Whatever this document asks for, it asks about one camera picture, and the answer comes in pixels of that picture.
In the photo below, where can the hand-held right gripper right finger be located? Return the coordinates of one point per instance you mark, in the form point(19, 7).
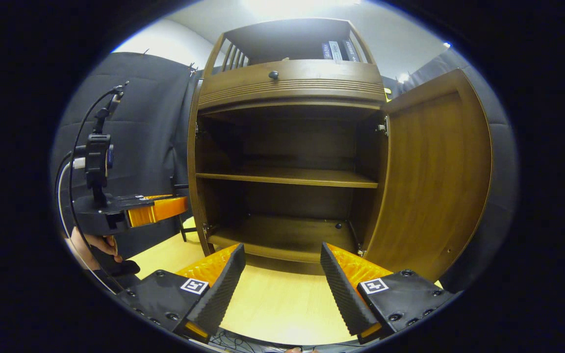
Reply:
point(344, 299)

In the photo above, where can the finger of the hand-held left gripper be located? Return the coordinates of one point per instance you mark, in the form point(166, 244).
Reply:
point(160, 210)

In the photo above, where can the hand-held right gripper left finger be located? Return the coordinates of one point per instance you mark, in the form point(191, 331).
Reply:
point(218, 294)

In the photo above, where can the wooden cabinet door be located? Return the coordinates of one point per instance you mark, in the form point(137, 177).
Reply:
point(429, 186)
point(193, 171)

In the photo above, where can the wooden double-door shoe cabinet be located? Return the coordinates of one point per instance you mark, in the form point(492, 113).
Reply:
point(282, 235)

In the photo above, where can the wooden cabinet inner shelf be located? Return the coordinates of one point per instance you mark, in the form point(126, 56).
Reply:
point(287, 177)

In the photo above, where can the metal door hinge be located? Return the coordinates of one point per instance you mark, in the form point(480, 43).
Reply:
point(382, 127)

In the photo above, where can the black backdrop cloth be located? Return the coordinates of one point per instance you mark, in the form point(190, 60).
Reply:
point(150, 127)

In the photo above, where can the black round drawer knob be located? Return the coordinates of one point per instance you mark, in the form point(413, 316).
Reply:
point(273, 75)

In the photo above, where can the blue upright book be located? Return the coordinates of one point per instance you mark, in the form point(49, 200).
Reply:
point(326, 51)

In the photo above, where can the ceiling light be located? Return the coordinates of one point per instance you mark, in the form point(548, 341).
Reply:
point(302, 6)

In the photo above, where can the dark upright book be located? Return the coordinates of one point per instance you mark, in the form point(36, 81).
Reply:
point(351, 50)

